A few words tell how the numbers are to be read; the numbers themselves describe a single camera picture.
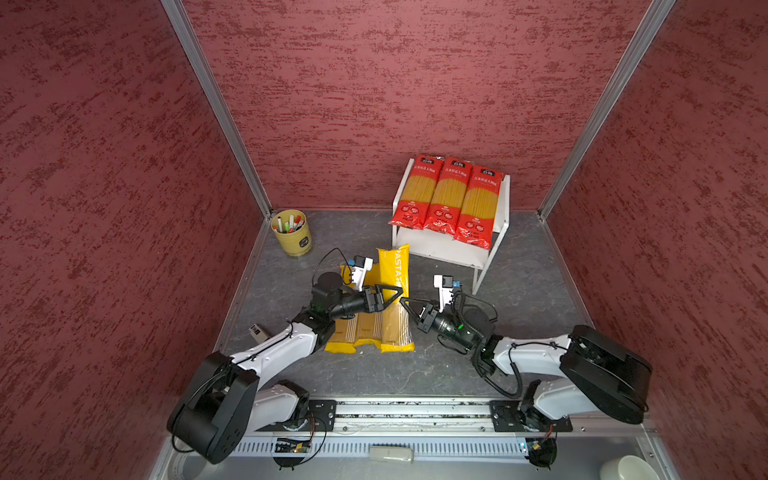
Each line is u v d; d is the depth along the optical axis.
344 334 0.85
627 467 0.62
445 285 0.70
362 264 0.74
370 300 0.70
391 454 0.67
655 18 0.72
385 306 0.70
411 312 0.73
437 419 0.76
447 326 0.68
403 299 0.74
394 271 0.75
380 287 0.75
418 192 0.77
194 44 0.76
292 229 1.01
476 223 0.70
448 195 0.76
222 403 0.41
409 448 0.71
